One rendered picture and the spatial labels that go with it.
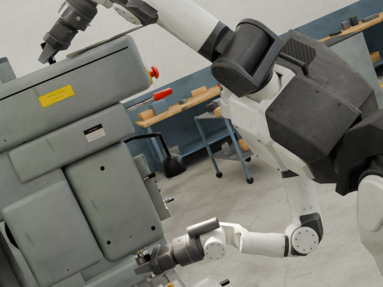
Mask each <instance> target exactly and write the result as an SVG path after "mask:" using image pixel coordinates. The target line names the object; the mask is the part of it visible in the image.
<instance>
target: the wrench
mask: <svg viewBox="0 0 383 287"><path fill-rule="evenodd" d="M146 26H148V25H146ZM143 27H145V26H143V25H140V26H137V27H135V28H132V29H130V30H128V31H125V32H122V33H120V34H117V35H115V36H112V37H110V38H108V39H105V40H102V41H99V42H97V43H95V44H93V45H90V46H88V47H86V48H83V49H81V50H78V51H75V52H73V53H70V54H68V55H66V58H68V57H71V56H74V55H76V54H79V53H81V52H83V51H86V50H88V49H90V48H93V47H96V46H98V45H101V44H103V43H106V42H108V41H110V40H113V39H116V38H118V37H120V36H123V35H125V34H128V33H130V32H133V31H136V30H138V29H140V28H143Z"/></svg>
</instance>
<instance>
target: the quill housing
mask: <svg viewBox="0 0 383 287"><path fill-rule="evenodd" d="M63 169H64V174H65V176H66V178H67V180H68V182H69V184H70V187H71V189H72V191H73V193H74V195H75V197H76V200H77V201H78V204H79V206H80V208H81V209H82V212H83V214H84V216H85V218H86V220H87V223H88V225H89V227H90V229H91V231H92V233H93V235H94V237H95V239H96V241H97V243H98V245H99V248H100V250H101V252H102V254H103V256H104V258H105V259H106V260H107V261H109V262H111V263H114V262H117V261H119V260H121V259H123V258H125V257H127V256H129V255H131V254H133V253H135V252H137V251H139V250H141V249H143V248H145V247H147V246H149V245H151V244H153V243H155V242H157V241H159V240H160V239H162V237H163V236H164V228H163V225H162V223H161V220H160V218H159V217H158V214H157V212H156V209H155V207H154V205H153V203H152V200H151V198H150V196H149V194H148V192H147V189H146V187H145V185H144V183H143V181H142V178H141V176H140V173H139V171H138V169H137V167H136V164H135V162H134V160H133V158H132V156H131V153H130V151H129V149H128V147H127V145H126V144H125V143H124V142H123V141H119V142H117V143H114V144H112V145H110V146H107V147H105V148H103V149H101V150H99V151H96V152H94V153H92V154H90V155H88V156H85V157H83V158H81V159H78V160H77V161H74V162H72V163H70V164H67V165H65V166H63Z"/></svg>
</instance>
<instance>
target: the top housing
mask: <svg viewBox="0 0 383 287"><path fill-rule="evenodd" d="M150 85H151V80H150V77H149V75H148V72H147V70H146V68H145V65H144V63H143V60H142V58H141V56H140V53H139V51H138V49H137V46H136V44H135V41H134V40H133V38H132V37H131V36H129V35H123V36H120V37H118V38H116V39H113V40H110V41H108V42H106V43H103V44H101V45H98V46H96V47H93V48H90V49H88V50H86V51H83V52H81V53H79V54H76V55H74V56H71V57H68V58H66V59H64V60H61V61H59V62H56V63H54V64H51V65H49V66H46V67H44V68H41V69H39V70H37V71H34V72H32V73H29V74H27V75H24V76H22V77H19V78H17V79H15V80H12V81H9V82H7V83H4V84H2V85H0V153H2V152H4V151H6V150H9V149H11V148H14V147H16V146H18V145H21V144H23V143H25V142H27V141H30V140H32V139H34V138H37V137H39V136H42V135H44V134H46V133H48V132H51V131H53V130H55V129H57V128H60V127H62V126H65V125H67V124H69V123H71V122H74V121H76V120H78V119H80V118H83V117H85V116H87V115H90V114H92V113H95V112H97V111H99V110H101V109H104V108H106V107H108V106H110V105H113V104H115V103H117V102H120V101H122V100H125V99H127V98H129V97H131V96H134V95H136V94H138V93H140V92H143V91H145V90H147V89H149V87H150Z"/></svg>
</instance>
